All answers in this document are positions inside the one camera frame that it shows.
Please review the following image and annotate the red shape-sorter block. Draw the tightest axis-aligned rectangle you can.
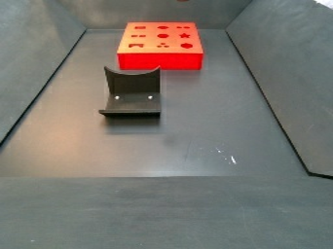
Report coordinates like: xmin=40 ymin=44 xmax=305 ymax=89
xmin=117 ymin=22 xmax=204 ymax=70

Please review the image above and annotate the black curved holder bracket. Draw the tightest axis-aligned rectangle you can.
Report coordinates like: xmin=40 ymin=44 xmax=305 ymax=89
xmin=99 ymin=67 xmax=162 ymax=117

